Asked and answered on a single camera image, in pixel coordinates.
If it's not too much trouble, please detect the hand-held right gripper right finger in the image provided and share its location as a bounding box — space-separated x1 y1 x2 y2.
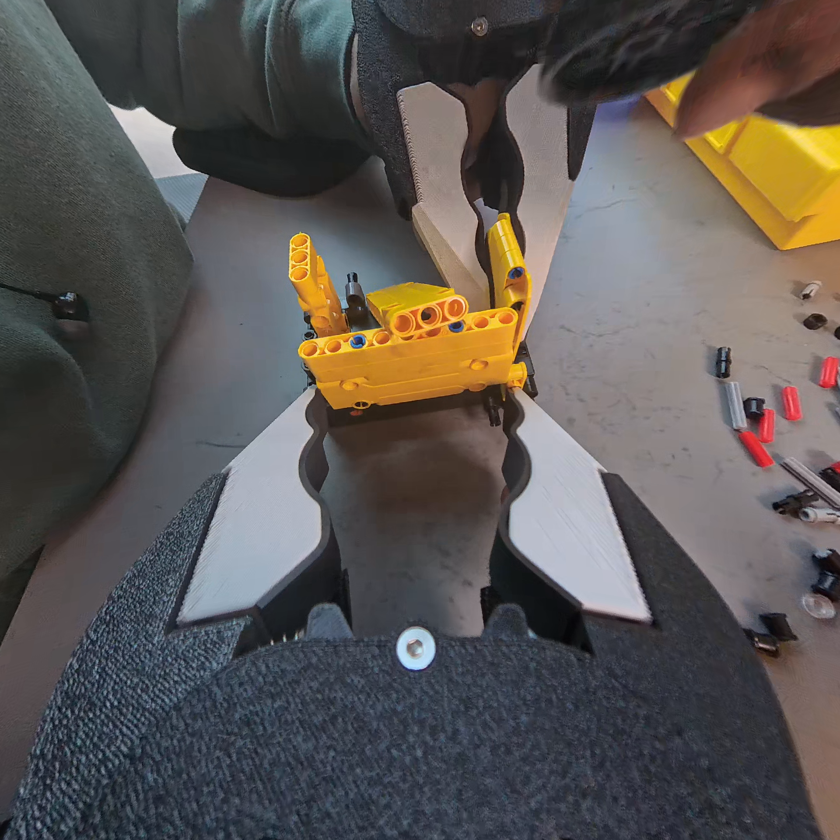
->
484 390 654 639

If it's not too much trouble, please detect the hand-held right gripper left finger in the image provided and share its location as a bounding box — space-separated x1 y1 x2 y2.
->
176 387 353 639

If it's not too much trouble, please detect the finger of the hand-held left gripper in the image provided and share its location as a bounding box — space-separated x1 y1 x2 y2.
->
507 64 576 329
395 80 494 308

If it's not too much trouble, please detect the yellow grey lego build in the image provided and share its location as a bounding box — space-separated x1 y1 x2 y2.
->
287 231 531 413

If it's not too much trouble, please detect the person's left forearm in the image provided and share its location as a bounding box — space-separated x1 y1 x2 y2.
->
46 0 371 199

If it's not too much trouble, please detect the pile of lego pins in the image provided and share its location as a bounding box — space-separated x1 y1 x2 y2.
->
714 279 840 658

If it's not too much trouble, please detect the yellow storage bin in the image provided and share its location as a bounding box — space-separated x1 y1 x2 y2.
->
646 72 840 252

